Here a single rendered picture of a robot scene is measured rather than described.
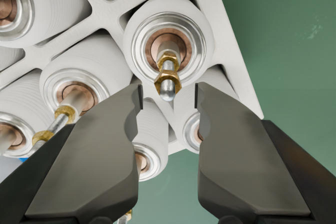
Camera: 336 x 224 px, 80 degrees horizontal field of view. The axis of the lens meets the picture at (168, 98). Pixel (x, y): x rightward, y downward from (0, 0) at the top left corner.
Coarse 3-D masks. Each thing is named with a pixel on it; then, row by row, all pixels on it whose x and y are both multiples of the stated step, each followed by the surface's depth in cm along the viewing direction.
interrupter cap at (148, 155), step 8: (136, 144) 26; (144, 144) 27; (136, 152) 27; (144, 152) 27; (152, 152) 27; (144, 160) 28; (152, 160) 28; (144, 168) 29; (152, 168) 29; (144, 176) 30; (152, 176) 29
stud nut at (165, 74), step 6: (162, 72) 13; (168, 72) 14; (174, 72) 14; (156, 78) 14; (162, 78) 13; (168, 78) 13; (174, 78) 13; (156, 84) 14; (180, 84) 14; (156, 90) 14
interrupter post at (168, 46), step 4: (168, 40) 20; (160, 44) 20; (164, 44) 19; (168, 44) 19; (172, 44) 19; (176, 44) 20; (160, 48) 18; (164, 48) 18; (168, 48) 18; (172, 48) 18; (176, 48) 19; (160, 52) 18; (168, 52) 18; (172, 52) 18; (176, 52) 18; (156, 56) 18; (176, 56) 18; (156, 60) 18; (156, 64) 18
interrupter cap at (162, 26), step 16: (160, 16) 18; (176, 16) 18; (144, 32) 19; (160, 32) 19; (176, 32) 19; (192, 32) 19; (144, 48) 20; (192, 48) 20; (144, 64) 21; (192, 64) 21
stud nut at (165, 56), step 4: (164, 52) 17; (160, 56) 17; (164, 56) 17; (168, 56) 17; (172, 56) 17; (160, 60) 17; (164, 60) 17; (172, 60) 17; (176, 60) 17; (160, 64) 17; (176, 64) 17; (160, 68) 17; (176, 68) 17
